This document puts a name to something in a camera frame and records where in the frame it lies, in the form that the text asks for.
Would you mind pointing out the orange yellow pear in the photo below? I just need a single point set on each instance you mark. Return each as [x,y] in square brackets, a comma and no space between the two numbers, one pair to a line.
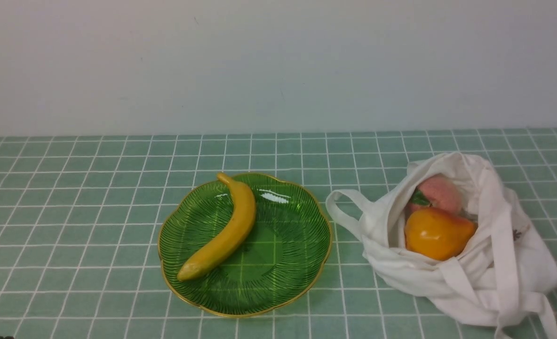
[437,234]

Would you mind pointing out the white cloth bag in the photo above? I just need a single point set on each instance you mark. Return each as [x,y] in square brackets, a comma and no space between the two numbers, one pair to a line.
[505,271]

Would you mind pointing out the yellow banana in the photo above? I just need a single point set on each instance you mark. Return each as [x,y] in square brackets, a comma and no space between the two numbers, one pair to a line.
[225,243]

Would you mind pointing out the green glass plate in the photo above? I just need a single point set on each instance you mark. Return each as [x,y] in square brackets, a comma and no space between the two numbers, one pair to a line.
[278,261]

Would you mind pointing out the pink peach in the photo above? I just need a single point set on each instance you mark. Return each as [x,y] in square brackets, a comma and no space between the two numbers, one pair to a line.
[436,191]

